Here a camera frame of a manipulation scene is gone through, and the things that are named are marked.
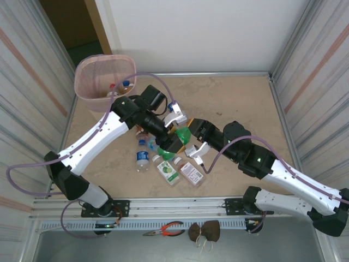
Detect green bottle with orange cap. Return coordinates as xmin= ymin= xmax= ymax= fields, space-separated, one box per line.
xmin=160 ymin=127 xmax=192 ymax=161

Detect lime picture label bottle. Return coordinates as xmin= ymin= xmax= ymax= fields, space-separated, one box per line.
xmin=152 ymin=154 xmax=181 ymax=186

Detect pink juice purple label bottle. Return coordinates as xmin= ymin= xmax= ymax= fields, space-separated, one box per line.
xmin=173 ymin=157 xmax=206 ymax=188

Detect blue label blue cap bottle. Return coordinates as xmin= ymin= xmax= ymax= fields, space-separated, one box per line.
xmin=135 ymin=139 xmax=151 ymax=173

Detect pink mesh waste bin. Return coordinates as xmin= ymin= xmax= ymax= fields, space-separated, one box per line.
xmin=74 ymin=53 xmax=137 ymax=113

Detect brown wooden door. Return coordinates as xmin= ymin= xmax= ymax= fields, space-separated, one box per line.
xmin=38 ymin=0 xmax=112 ymax=57

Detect black left camera cable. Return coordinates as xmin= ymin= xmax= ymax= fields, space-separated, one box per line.
xmin=128 ymin=94 xmax=169 ymax=117

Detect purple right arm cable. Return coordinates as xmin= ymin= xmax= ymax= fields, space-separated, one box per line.
xmin=201 ymin=135 xmax=349 ymax=234

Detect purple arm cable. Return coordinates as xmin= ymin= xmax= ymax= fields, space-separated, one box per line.
xmin=201 ymin=135 xmax=349 ymax=234
xmin=5 ymin=72 xmax=177 ymax=239

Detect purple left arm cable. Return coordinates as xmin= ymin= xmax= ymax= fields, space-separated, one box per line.
xmin=5 ymin=72 xmax=177 ymax=239

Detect aluminium table edge rail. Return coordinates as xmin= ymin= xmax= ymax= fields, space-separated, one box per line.
xmin=135 ymin=71 xmax=273 ymax=79

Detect aluminium mounting rail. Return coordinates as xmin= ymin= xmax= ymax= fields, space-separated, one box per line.
xmin=29 ymin=196 xmax=298 ymax=221

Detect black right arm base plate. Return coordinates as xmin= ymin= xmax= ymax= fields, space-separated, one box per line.
xmin=224 ymin=198 xmax=273 ymax=217

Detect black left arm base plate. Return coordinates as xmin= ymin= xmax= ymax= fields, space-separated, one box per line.
xmin=81 ymin=200 xmax=130 ymax=218

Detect orange handled pliers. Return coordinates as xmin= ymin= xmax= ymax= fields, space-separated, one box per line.
xmin=142 ymin=221 xmax=185 ymax=237

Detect white slotted cable duct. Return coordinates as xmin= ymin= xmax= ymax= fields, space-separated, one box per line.
xmin=37 ymin=218 xmax=270 ymax=233

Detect black controller board with wires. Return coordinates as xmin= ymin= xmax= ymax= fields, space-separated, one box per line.
xmin=244 ymin=218 xmax=267 ymax=235
xmin=94 ymin=222 xmax=121 ymax=236

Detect brown cloth pouch with string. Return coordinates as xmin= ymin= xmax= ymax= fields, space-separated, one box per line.
xmin=187 ymin=219 xmax=221 ymax=256

